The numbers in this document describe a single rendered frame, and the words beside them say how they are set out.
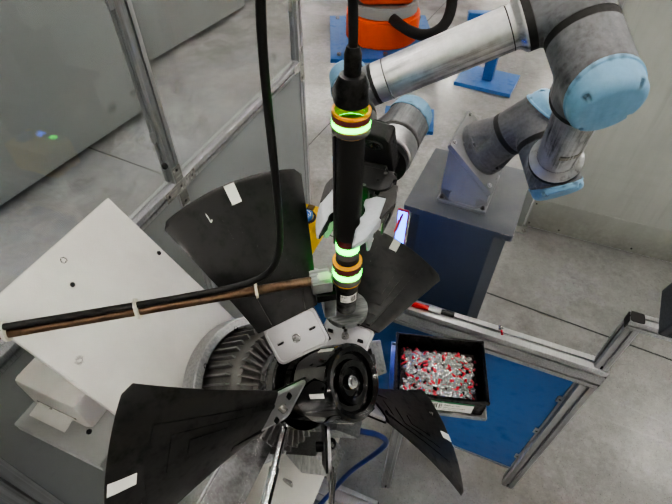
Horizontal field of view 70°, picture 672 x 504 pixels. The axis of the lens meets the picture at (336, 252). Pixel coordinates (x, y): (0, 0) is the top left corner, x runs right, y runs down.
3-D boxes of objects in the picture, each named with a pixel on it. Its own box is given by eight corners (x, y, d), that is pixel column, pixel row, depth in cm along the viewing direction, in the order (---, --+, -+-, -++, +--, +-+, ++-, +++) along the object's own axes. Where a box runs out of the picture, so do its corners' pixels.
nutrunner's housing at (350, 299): (336, 331, 78) (337, 56, 45) (331, 312, 81) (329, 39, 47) (360, 327, 79) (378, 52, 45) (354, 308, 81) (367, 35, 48)
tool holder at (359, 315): (317, 335, 75) (315, 296, 68) (308, 300, 79) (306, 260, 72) (372, 324, 76) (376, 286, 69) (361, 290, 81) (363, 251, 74)
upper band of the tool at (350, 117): (336, 145, 52) (336, 121, 49) (327, 124, 54) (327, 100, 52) (374, 140, 52) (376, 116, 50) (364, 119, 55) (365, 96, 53)
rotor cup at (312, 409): (307, 447, 80) (366, 451, 71) (250, 397, 74) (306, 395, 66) (340, 375, 89) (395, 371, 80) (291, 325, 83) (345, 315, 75)
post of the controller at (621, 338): (593, 367, 116) (630, 320, 101) (594, 357, 117) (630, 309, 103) (607, 371, 115) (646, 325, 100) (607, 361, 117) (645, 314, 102)
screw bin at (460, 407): (390, 406, 114) (393, 393, 109) (393, 346, 125) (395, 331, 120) (483, 417, 112) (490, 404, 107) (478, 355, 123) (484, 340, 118)
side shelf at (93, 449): (19, 429, 108) (13, 424, 106) (124, 309, 131) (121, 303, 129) (104, 471, 102) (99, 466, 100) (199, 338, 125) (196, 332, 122)
